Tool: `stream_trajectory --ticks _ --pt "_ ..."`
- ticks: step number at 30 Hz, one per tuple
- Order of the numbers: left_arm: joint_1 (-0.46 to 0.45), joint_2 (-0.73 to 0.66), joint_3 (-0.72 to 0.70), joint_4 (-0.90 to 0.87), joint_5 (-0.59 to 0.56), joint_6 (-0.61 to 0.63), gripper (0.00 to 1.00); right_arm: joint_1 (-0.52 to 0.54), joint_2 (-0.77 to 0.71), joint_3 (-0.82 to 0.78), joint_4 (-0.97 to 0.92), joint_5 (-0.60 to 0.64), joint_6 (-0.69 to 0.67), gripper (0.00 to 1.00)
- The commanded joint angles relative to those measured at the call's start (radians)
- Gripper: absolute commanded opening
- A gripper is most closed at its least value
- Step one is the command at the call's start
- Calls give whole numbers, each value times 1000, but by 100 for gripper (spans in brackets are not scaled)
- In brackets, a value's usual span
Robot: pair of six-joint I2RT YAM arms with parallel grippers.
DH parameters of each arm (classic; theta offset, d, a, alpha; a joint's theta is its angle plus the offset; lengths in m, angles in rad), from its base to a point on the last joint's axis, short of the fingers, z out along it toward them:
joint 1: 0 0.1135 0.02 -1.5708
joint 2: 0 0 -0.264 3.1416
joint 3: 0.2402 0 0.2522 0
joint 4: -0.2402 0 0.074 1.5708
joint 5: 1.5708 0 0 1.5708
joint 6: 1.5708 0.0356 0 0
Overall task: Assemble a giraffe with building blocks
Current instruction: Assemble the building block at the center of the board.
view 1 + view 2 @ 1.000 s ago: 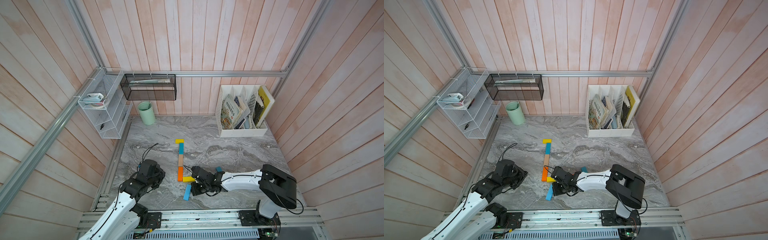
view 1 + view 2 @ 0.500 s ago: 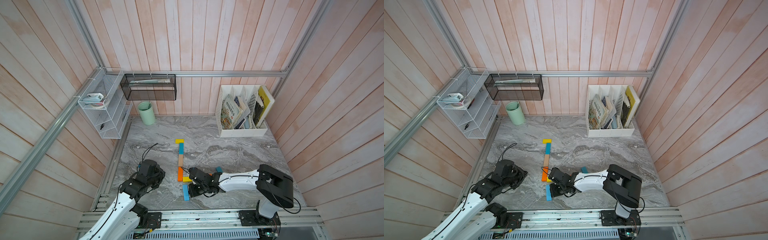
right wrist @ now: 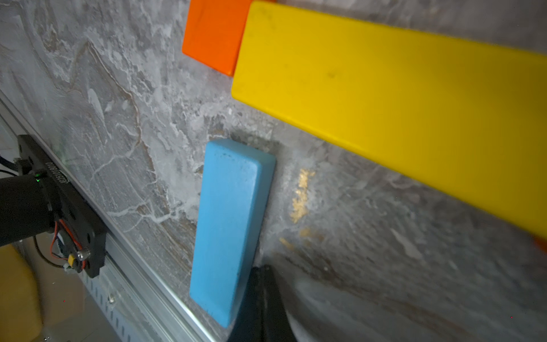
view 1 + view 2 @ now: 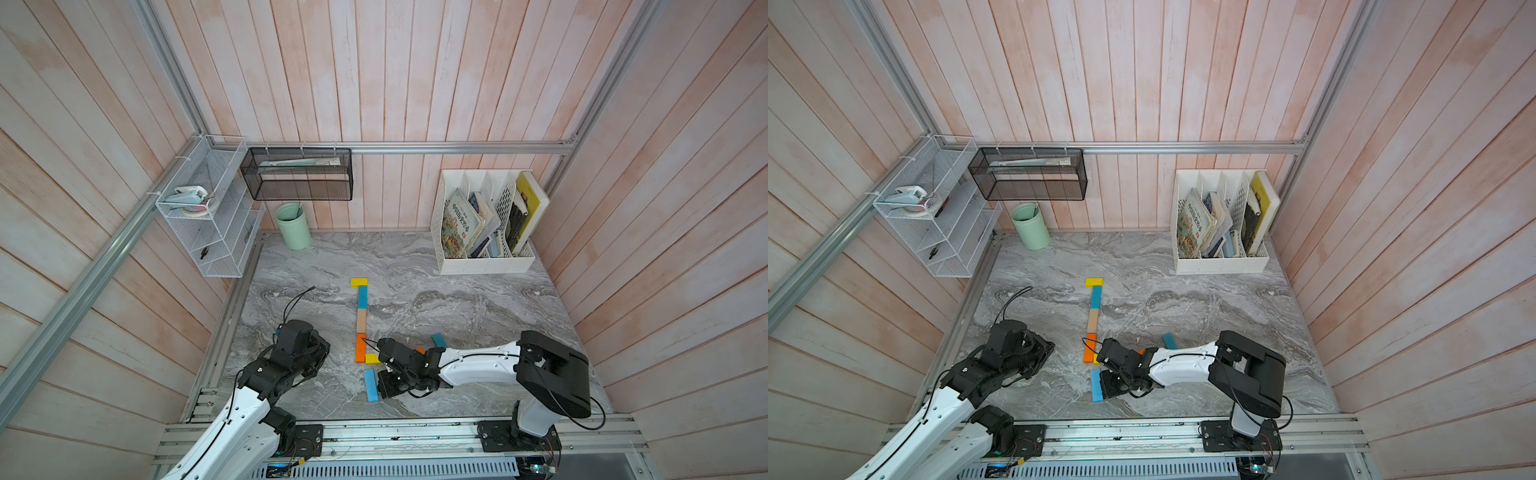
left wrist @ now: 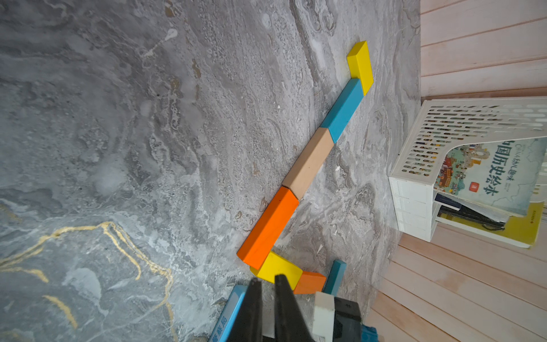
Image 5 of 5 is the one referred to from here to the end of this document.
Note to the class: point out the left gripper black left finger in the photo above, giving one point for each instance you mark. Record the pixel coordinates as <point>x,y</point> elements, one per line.
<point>248,323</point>

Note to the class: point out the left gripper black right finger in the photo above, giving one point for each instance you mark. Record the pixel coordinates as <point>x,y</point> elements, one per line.
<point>289,322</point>

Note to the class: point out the light blue block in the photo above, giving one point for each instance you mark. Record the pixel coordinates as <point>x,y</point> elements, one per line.
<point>227,318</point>

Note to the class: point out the orange block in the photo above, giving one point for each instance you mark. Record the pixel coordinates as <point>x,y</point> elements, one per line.
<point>268,229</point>
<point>310,283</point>

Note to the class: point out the long yellow block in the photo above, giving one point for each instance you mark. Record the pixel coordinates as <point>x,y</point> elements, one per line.
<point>275,265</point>

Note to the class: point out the teal block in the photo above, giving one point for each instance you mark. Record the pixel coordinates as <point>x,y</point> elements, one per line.
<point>343,109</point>
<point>335,277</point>

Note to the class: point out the natural wood block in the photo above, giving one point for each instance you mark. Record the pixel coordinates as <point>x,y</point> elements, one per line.
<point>309,162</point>

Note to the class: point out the short yellow block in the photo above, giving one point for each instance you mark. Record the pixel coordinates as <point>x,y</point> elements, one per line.
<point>360,66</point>

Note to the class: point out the white file organizer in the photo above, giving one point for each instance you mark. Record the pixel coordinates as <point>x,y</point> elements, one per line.
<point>442,125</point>

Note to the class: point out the yellow book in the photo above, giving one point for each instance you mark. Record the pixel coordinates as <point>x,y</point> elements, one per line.
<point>518,231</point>

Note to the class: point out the illustrated children's book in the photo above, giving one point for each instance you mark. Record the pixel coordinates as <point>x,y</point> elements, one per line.
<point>499,175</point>

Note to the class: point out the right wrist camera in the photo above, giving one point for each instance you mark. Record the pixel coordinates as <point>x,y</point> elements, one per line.
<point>337,319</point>

